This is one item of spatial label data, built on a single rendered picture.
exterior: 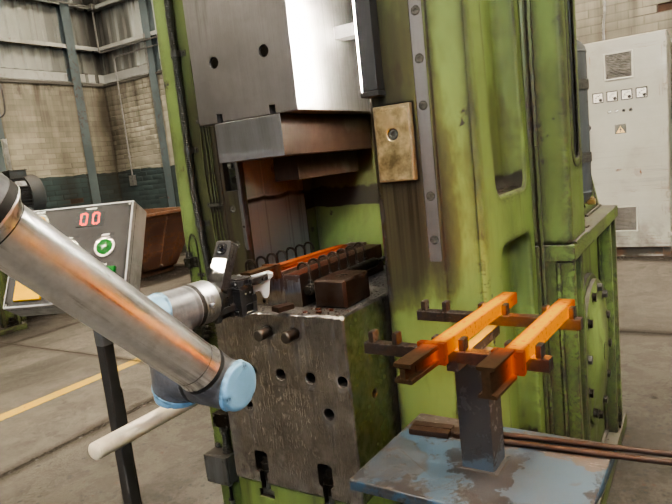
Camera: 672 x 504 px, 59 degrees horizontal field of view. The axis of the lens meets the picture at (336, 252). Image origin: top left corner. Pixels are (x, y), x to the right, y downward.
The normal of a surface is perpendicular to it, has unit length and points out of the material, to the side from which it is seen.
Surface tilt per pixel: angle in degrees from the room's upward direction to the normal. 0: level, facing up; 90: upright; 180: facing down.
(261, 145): 90
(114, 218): 60
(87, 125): 90
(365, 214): 90
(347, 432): 90
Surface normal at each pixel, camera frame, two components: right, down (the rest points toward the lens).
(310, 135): 0.85, -0.01
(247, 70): -0.52, 0.18
